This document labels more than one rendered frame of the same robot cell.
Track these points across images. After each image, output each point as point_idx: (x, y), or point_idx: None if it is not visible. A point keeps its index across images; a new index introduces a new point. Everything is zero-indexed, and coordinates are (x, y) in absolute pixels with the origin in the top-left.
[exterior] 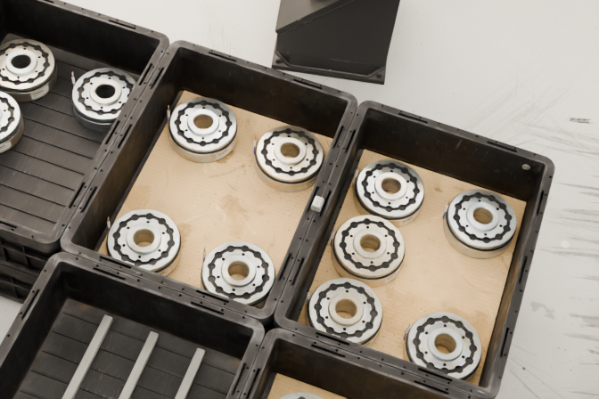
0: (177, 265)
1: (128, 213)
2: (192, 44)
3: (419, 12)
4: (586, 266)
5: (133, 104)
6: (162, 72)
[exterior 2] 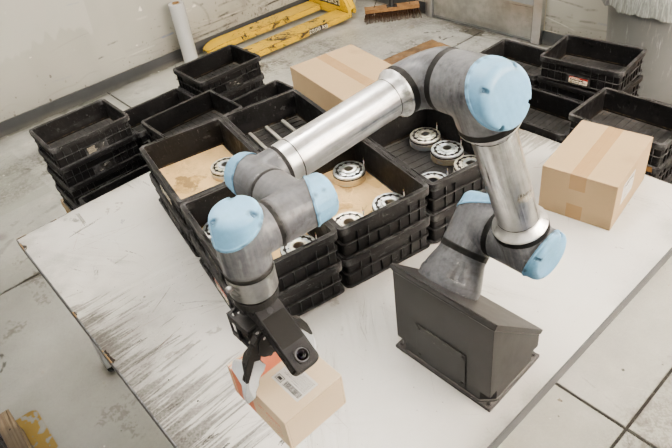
0: (334, 183)
1: (364, 169)
2: (421, 190)
3: (441, 404)
4: (210, 365)
5: (401, 163)
6: (412, 176)
